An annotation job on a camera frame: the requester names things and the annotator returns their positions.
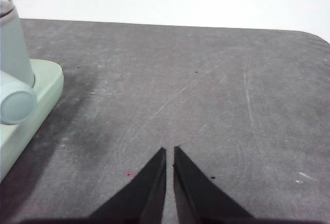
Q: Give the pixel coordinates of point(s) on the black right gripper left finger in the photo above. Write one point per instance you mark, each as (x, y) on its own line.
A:
(144, 195)

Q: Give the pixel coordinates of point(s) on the mint green breakfast machine base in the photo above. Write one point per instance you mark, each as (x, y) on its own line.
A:
(43, 84)

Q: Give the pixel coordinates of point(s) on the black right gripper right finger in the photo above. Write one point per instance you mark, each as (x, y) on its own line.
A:
(196, 195)

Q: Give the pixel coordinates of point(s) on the glass pot lid green knob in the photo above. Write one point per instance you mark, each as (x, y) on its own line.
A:
(5, 4)

